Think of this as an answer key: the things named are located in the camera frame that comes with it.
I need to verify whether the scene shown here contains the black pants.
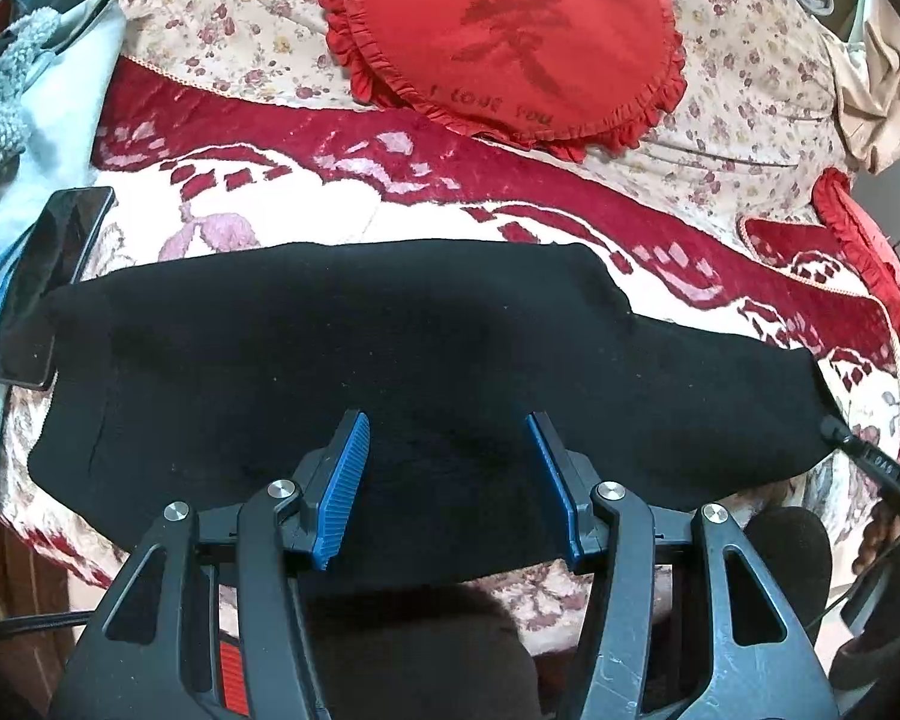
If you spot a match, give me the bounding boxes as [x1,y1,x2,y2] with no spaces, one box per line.
[29,241,836,593]

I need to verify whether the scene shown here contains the beige curtain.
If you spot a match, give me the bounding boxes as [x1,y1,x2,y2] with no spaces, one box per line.
[824,0,900,174]

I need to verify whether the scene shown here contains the red and white blanket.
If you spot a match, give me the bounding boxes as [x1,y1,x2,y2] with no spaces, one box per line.
[0,55,900,662]

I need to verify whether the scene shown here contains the light blue fleece jacket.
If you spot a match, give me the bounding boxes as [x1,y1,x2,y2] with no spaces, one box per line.
[0,0,126,442]

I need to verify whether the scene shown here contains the floral beige quilt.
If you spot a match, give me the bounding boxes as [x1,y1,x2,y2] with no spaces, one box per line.
[125,0,848,239]

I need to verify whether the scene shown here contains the black smartphone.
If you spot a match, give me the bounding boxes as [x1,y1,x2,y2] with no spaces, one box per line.
[0,187,115,390]

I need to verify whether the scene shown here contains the person's right hand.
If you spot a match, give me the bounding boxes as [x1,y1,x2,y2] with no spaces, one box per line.
[852,500,900,577]

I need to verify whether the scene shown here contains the red heart-shaped pillow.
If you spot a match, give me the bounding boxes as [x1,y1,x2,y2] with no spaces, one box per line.
[318,0,686,163]

